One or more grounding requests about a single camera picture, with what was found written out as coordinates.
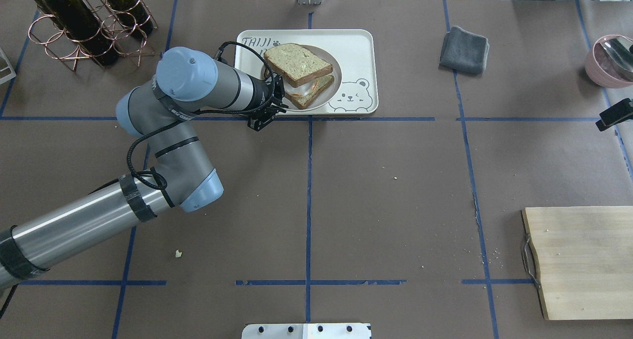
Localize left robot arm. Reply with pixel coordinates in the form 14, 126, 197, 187
0, 44, 285, 290

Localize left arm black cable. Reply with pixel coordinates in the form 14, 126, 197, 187
126, 41, 277, 191

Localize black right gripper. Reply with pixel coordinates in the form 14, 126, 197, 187
595, 98, 633, 132

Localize cream bear tray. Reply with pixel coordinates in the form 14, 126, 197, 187
237, 29, 378, 116

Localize dark green wine bottle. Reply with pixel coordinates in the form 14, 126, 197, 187
34, 0, 119, 66

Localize grey folded cloth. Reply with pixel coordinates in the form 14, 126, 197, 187
439, 25, 489, 75

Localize pink bowl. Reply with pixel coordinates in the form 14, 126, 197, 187
584, 35, 632, 89

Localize wooden cutting board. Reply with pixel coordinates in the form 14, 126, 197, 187
522, 206, 633, 321

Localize fried egg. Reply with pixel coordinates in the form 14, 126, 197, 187
284, 80, 316, 98

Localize bread slice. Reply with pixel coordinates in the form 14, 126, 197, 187
263, 43, 334, 87
285, 74, 335, 110

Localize white round plate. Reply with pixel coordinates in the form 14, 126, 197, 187
283, 44, 341, 113

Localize copper wire bottle rack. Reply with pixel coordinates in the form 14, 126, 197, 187
29, 0, 158, 72

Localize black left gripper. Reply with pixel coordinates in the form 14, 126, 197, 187
246, 74, 288, 132

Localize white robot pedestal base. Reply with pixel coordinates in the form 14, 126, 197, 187
241, 323, 372, 339

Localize metal scoop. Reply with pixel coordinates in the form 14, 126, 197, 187
599, 36, 633, 82

